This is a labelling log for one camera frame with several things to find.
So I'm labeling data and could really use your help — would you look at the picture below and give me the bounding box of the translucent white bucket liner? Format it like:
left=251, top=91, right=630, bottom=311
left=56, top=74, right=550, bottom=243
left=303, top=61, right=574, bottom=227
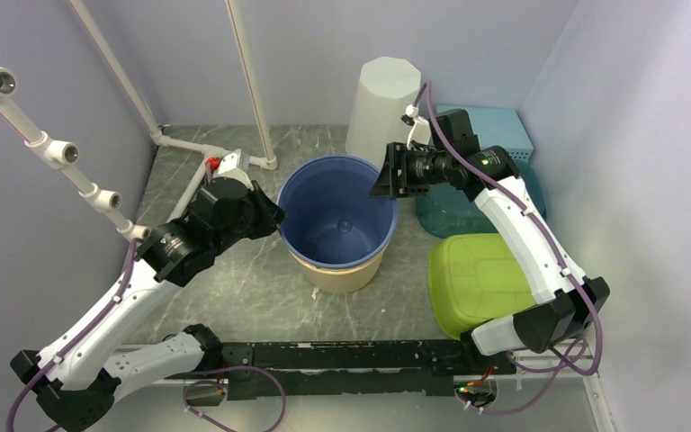
left=345, top=57, right=421, bottom=168

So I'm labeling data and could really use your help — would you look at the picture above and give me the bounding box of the purple cable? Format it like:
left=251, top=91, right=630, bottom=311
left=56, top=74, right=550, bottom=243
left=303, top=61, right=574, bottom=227
left=5, top=238, right=287, bottom=432
left=414, top=80, right=604, bottom=417

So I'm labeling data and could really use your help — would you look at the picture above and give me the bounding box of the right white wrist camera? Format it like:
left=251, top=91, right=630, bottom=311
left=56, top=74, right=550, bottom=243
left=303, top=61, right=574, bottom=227
left=401, top=104, right=432, bottom=150

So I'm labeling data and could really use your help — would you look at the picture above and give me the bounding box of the beige bucket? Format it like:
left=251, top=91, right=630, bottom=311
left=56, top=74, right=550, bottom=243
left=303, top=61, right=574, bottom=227
left=290, top=247, right=386, bottom=294

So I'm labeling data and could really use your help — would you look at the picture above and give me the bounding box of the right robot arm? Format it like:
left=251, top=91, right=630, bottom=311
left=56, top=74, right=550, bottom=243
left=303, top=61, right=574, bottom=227
left=369, top=104, right=609, bottom=374

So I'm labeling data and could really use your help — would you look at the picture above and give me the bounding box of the lime green tub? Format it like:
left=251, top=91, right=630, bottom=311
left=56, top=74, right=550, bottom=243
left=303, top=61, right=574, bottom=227
left=427, top=232, right=583, bottom=342

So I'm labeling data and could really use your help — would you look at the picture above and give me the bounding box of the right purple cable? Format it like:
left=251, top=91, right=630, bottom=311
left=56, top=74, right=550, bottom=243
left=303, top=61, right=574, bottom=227
left=414, top=80, right=604, bottom=417

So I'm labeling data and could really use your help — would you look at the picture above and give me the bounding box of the blue bucket rim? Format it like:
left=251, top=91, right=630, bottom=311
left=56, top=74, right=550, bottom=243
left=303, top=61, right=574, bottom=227
left=276, top=154, right=399, bottom=269

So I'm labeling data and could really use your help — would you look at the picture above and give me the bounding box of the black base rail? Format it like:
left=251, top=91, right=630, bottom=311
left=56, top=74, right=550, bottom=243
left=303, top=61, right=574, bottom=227
left=177, top=339, right=516, bottom=401

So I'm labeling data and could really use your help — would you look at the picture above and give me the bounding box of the light blue perforated basket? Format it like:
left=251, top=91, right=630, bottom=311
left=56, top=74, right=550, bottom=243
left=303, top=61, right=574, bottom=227
left=435, top=104, right=534, bottom=163

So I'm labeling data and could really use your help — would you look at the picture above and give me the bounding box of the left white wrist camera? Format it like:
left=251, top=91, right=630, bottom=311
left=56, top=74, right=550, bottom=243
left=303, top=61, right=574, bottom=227
left=204, top=149, right=252, bottom=189

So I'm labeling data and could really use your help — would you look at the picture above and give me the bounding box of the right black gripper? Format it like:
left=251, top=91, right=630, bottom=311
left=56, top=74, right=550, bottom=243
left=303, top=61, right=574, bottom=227
left=366, top=142, right=451, bottom=199

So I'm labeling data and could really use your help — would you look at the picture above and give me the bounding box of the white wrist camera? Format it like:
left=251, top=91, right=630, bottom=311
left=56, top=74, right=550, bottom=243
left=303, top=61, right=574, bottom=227
left=204, top=149, right=252, bottom=189
left=401, top=104, right=432, bottom=150

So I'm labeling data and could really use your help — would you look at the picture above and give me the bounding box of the white PVC pipe frame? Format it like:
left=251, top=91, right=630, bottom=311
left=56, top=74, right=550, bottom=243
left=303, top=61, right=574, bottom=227
left=0, top=0, right=279, bottom=243

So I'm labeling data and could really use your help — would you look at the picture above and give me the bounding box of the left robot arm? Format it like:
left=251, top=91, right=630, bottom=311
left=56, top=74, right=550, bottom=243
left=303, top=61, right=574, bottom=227
left=6, top=176, right=285, bottom=431

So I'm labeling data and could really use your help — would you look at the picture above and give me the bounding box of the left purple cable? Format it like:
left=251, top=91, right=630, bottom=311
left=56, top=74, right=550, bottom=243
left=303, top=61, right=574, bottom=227
left=5, top=238, right=287, bottom=432

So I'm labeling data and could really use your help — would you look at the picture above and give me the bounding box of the teal transparent tub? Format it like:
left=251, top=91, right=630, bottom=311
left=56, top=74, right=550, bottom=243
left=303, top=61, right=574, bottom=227
left=415, top=160, right=548, bottom=239

